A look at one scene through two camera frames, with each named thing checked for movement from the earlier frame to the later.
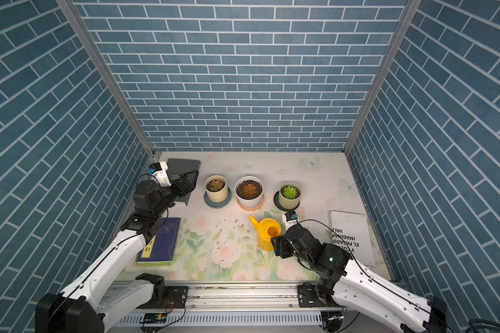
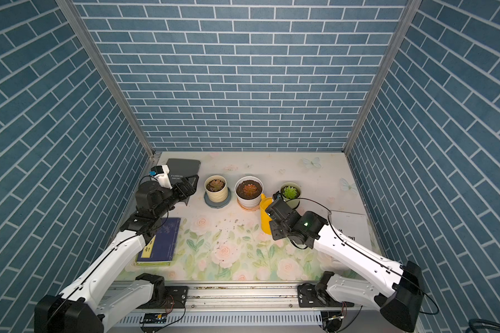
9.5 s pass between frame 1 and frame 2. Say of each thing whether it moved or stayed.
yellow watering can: moved
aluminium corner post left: stayed
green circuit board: stayed
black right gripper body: moved
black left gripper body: stayed
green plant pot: stayed
